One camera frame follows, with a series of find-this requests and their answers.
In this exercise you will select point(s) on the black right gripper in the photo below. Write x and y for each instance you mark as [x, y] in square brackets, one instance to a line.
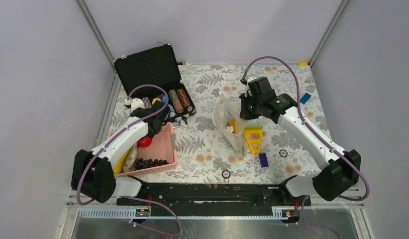
[245, 97]

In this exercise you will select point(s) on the orange toy fruit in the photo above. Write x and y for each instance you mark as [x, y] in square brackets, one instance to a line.
[233, 123]

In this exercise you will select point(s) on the clear zip top bag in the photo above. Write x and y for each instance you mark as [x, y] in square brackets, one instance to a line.
[225, 117]

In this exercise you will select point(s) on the grey toy fish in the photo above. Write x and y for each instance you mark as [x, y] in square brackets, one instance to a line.
[130, 159]

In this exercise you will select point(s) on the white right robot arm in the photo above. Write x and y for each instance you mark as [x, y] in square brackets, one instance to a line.
[338, 167]

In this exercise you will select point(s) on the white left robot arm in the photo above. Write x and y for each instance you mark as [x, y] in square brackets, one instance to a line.
[95, 172]

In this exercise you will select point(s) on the pink plastic basket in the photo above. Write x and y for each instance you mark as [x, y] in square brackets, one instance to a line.
[162, 147]

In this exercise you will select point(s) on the yellow triangle toy block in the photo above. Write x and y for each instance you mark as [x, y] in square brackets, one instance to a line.
[254, 135]

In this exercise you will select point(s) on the black toy grapes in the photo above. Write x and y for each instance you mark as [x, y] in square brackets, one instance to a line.
[141, 163]

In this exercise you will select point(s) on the blue toy brick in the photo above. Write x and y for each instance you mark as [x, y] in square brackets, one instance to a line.
[305, 98]

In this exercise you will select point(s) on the black poker chip case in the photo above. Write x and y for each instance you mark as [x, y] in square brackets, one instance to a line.
[156, 66]

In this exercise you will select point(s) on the purple toy brick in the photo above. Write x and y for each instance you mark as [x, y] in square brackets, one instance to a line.
[263, 160]

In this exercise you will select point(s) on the yellow toy banana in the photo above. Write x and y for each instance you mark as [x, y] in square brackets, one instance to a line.
[119, 165]

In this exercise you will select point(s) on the brown poker chip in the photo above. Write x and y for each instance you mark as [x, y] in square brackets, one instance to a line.
[226, 174]

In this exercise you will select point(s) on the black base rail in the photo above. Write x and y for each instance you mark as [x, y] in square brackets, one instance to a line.
[220, 200]

